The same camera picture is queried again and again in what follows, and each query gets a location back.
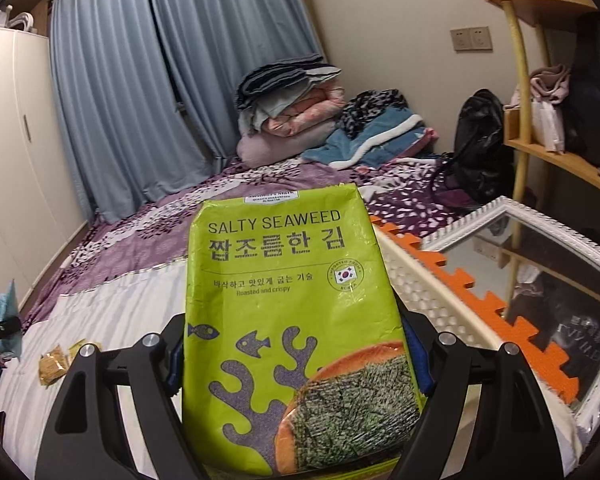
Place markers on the folded pink quilt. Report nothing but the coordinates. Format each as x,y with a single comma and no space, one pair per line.
310,110

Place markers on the cream perforated plastic basket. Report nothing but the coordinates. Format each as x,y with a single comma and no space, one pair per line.
430,285

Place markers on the white paper bags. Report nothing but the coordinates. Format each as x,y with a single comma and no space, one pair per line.
550,125

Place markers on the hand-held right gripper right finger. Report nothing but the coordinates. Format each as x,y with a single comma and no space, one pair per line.
422,365

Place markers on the white framed mirror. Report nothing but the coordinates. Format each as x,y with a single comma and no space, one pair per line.
555,285

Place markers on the light blue snack packet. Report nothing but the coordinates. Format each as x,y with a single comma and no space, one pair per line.
7,300

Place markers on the orange foam mat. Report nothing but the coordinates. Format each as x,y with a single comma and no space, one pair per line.
475,285

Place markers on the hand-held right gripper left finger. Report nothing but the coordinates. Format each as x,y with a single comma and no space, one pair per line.
175,370

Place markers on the olive green seaweed packet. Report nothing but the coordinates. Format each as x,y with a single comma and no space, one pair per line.
280,310

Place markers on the leopard print cloth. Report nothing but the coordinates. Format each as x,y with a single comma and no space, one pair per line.
370,105

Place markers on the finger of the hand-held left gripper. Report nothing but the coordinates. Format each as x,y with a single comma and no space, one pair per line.
2,330

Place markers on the pink cloth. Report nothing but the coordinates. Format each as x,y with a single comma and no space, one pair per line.
550,82

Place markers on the dark hanging bag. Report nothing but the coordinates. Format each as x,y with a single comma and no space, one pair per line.
595,100

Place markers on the white wardrobe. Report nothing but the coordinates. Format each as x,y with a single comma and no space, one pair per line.
20,160

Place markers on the black backpack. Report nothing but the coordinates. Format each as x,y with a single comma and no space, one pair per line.
480,150

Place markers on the blue-grey curtain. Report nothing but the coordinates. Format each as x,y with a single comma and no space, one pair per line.
130,85

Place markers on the folded grey blankets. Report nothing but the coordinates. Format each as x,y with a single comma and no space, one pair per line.
280,80

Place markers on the blue fleece blanket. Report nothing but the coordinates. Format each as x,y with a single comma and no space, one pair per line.
370,145

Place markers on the purple floral bedspread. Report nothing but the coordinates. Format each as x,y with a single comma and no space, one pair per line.
155,230

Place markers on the beige wall socket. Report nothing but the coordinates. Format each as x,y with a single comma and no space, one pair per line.
481,37
461,40

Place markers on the wooden corner shelf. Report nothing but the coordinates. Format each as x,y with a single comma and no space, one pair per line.
545,5

